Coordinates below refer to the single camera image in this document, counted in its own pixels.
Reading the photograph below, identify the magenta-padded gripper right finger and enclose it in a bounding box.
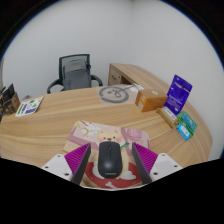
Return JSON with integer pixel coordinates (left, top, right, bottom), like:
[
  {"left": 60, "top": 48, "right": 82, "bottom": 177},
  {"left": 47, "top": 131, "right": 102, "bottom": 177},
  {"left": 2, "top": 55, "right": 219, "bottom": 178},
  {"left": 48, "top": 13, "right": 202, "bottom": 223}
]
[{"left": 131, "top": 142, "right": 184, "bottom": 185}]

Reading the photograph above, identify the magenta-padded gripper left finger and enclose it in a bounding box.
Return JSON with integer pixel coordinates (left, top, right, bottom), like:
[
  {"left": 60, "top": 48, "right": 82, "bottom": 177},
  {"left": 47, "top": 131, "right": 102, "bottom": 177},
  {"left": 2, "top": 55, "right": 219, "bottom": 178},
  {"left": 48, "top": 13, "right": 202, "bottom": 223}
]
[{"left": 40, "top": 142, "right": 92, "bottom": 185}]

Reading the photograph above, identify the black computer mouse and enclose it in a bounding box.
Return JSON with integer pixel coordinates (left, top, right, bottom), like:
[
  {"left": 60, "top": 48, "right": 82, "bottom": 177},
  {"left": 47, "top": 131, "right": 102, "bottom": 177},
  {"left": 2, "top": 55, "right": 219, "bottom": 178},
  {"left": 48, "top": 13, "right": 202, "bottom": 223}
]
[{"left": 97, "top": 141, "right": 123, "bottom": 180}]

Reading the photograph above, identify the cartoon print mouse pad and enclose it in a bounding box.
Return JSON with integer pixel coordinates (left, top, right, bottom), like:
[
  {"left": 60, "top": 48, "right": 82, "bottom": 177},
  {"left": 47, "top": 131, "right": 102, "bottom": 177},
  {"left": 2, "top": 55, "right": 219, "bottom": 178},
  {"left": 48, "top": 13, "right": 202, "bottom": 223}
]
[{"left": 63, "top": 120, "right": 151, "bottom": 190}]

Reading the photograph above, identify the small blue packet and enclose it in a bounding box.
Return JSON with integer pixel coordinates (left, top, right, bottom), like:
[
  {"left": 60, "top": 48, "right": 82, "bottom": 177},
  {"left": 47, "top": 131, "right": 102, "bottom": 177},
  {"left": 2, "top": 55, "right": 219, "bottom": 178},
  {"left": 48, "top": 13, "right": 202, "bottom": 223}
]
[{"left": 176, "top": 123, "right": 193, "bottom": 141}]

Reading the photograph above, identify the long tan box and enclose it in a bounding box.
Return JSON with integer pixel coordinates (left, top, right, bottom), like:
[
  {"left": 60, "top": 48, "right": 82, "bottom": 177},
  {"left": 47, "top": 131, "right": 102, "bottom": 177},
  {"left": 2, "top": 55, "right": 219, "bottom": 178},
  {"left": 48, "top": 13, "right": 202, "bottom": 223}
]
[{"left": 156, "top": 106, "right": 179, "bottom": 129}]

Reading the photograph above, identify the green packet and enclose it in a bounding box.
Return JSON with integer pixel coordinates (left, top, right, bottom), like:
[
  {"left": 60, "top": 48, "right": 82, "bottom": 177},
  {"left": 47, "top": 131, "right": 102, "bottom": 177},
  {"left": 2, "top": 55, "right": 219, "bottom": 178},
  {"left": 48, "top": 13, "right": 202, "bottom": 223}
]
[{"left": 176, "top": 110, "right": 199, "bottom": 135}]

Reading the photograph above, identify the orange-brown small box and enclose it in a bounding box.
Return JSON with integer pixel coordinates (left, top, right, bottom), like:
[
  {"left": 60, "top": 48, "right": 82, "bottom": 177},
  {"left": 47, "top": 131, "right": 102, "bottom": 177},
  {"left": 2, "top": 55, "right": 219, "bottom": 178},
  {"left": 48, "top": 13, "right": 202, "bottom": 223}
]
[{"left": 134, "top": 88, "right": 168, "bottom": 113}]

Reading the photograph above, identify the round grey printed disc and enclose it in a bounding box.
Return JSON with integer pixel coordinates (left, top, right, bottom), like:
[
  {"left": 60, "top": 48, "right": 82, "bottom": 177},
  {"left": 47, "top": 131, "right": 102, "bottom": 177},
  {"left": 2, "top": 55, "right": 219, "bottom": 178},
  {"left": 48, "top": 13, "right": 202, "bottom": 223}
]
[{"left": 98, "top": 85, "right": 130, "bottom": 104}]

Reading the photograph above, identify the white sheet with coloured stickers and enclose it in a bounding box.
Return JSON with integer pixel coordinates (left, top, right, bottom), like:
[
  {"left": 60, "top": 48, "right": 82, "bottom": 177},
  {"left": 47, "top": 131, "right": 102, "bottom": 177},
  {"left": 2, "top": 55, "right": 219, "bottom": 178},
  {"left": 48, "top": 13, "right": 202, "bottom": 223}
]
[{"left": 14, "top": 95, "right": 45, "bottom": 118}]

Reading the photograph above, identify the purple retail package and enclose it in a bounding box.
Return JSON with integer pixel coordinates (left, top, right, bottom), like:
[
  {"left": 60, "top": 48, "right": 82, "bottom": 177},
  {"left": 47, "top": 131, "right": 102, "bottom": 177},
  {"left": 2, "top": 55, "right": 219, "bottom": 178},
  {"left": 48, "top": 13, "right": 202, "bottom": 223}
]
[{"left": 164, "top": 74, "right": 193, "bottom": 116}]

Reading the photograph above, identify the large brown cardboard box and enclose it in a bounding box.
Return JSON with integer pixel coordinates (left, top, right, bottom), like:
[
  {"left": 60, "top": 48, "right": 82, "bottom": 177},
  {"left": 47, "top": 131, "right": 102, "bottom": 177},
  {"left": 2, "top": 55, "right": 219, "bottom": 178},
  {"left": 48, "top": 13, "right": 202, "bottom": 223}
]
[{"left": 0, "top": 91, "right": 21, "bottom": 118}]

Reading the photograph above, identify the black mesh office chair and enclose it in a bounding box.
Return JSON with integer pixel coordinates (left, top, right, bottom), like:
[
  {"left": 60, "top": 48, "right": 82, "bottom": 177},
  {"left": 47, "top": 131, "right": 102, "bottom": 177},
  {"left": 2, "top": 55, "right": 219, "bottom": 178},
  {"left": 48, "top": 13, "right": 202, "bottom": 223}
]
[{"left": 46, "top": 53, "right": 104, "bottom": 94}]

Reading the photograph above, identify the wooden side desk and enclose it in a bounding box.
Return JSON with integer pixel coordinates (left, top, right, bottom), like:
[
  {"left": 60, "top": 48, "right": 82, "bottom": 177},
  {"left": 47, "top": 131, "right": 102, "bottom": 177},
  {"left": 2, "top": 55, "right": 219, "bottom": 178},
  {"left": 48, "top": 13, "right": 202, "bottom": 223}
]
[{"left": 107, "top": 62, "right": 178, "bottom": 98}]

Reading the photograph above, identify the black open-top box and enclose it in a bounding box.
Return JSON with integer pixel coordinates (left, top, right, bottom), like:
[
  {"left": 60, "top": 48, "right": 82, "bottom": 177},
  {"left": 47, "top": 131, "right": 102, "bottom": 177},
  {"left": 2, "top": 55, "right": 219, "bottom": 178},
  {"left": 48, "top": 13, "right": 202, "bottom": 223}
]
[{"left": 0, "top": 83, "right": 16, "bottom": 102}]

